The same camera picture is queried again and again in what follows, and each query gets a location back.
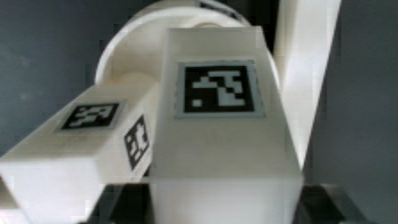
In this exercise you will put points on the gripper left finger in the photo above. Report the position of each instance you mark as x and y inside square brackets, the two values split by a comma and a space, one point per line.
[123, 205]

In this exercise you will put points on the white L-shaped fence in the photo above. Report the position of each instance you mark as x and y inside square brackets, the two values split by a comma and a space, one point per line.
[304, 33]

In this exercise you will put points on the white round stool seat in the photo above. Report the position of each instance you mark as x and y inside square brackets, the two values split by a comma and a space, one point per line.
[134, 52]

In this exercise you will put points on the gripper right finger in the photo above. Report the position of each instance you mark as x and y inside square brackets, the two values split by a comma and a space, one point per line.
[326, 206]

